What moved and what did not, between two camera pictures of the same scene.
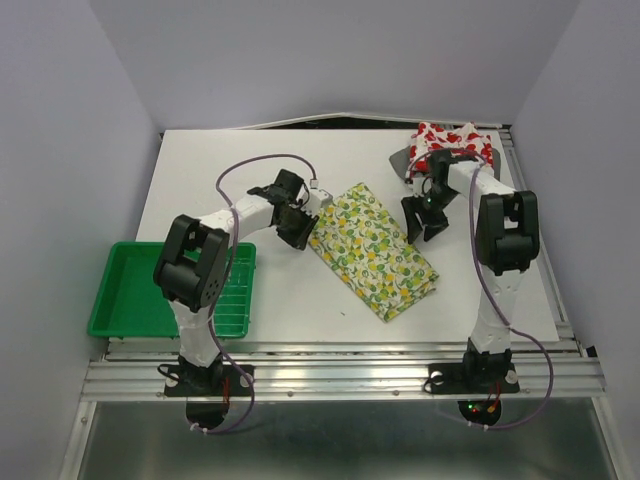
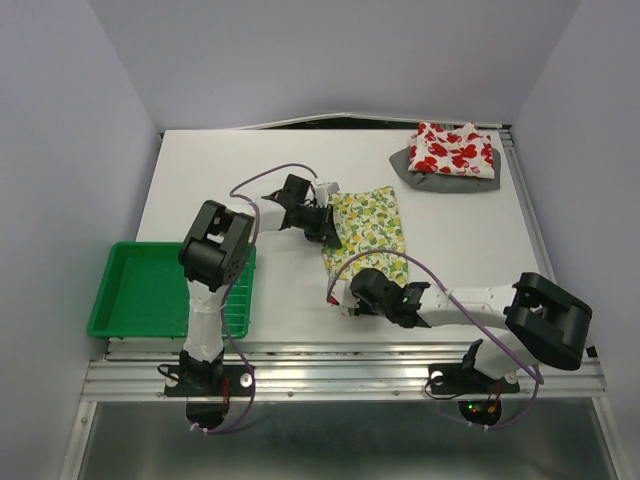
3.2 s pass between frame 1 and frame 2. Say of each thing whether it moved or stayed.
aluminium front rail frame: stayed
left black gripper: moved
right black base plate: stayed
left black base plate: stayed
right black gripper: moved
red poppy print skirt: stayed
